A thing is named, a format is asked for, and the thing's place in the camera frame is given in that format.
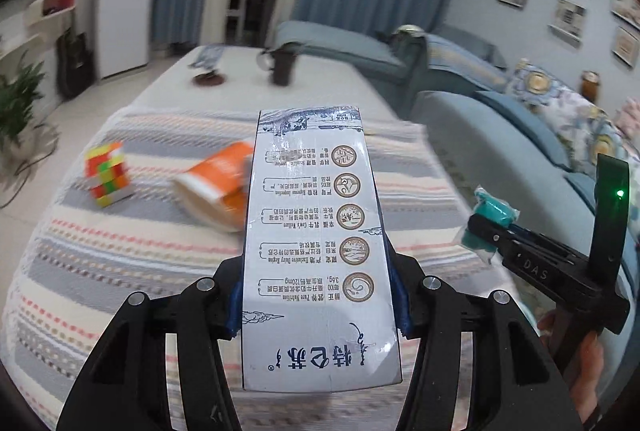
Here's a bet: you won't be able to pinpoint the white milk carton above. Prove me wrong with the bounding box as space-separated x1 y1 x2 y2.
241 109 404 393

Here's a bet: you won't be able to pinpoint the black guitar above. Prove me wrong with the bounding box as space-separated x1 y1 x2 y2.
56 0 96 100

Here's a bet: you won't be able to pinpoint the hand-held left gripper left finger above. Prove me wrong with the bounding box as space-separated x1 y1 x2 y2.
55 256 247 431

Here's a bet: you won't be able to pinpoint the white wall shelf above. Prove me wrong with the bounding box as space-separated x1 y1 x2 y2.
0 0 78 62

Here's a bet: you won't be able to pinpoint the amber jar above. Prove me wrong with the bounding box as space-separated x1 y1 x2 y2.
579 70 600 101

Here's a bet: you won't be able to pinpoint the striped tablecloth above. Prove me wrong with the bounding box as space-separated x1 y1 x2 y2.
2 108 521 431

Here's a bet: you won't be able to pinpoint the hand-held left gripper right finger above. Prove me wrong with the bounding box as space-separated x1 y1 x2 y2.
387 251 583 431

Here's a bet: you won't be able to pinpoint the white chair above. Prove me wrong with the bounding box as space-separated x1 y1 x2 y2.
226 0 267 46

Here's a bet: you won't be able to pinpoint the blue sofa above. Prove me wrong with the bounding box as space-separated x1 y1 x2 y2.
274 20 640 312

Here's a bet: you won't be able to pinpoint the person's right hand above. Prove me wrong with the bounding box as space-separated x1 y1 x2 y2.
537 308 607 428

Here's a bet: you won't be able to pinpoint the green houseplant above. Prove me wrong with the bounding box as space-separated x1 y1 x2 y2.
0 53 58 182

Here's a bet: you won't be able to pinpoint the dark brown cup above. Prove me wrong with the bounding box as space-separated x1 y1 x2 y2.
270 48 302 88

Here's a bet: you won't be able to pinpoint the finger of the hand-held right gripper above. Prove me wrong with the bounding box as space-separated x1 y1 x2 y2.
466 213 521 258

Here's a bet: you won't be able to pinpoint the blue cushion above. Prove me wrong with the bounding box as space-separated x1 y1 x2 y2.
474 90 572 172

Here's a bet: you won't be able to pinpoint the colourful puzzle cube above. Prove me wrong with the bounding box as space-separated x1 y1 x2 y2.
84 142 132 208

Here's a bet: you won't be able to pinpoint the floral blanket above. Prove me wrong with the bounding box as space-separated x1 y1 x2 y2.
505 57 640 242

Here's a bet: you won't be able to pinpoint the orange snack packet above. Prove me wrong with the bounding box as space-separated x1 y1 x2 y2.
172 142 253 233

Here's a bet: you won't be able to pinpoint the teal plastic packet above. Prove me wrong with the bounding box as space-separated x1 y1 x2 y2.
456 185 522 263

